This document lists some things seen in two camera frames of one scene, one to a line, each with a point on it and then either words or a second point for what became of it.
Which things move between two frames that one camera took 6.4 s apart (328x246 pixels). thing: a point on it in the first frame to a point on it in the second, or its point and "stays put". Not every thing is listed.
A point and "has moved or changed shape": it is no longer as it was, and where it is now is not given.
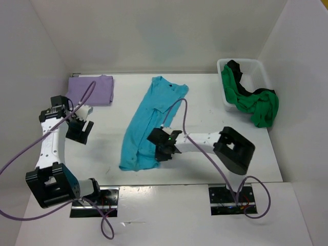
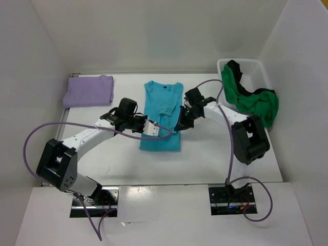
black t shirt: x=238 y=74 stays put
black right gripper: x=160 y=157 to x=182 y=123
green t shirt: x=263 y=106 stays put
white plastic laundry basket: x=253 y=77 stays put
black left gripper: x=81 y=136 to x=143 y=119
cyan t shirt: x=138 y=150 has moved or changed shape
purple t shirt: x=90 y=89 stays put
